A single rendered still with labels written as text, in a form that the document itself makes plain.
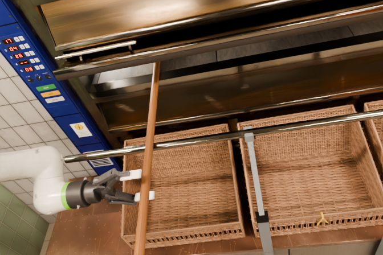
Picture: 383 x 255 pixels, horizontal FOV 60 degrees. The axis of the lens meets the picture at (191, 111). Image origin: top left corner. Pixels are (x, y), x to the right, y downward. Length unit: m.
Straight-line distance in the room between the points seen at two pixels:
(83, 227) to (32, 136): 0.56
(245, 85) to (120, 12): 0.64
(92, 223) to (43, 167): 0.77
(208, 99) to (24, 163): 0.83
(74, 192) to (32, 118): 0.75
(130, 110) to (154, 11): 0.57
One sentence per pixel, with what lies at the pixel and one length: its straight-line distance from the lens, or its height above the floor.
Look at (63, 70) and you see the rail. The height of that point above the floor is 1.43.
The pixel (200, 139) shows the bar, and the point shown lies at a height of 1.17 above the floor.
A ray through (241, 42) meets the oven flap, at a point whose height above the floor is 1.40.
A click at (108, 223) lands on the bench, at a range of 1.88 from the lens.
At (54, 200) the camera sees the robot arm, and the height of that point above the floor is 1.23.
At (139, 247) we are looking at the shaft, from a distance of 1.03.
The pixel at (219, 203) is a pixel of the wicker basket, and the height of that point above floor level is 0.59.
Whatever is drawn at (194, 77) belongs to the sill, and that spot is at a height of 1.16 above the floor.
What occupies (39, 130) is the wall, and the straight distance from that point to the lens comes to 1.91.
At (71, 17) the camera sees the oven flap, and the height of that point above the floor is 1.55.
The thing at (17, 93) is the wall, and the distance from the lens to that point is 1.75.
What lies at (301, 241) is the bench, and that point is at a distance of 1.63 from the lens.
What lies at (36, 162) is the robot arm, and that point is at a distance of 1.21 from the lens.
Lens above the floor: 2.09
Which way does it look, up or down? 44 degrees down
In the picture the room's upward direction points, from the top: 19 degrees counter-clockwise
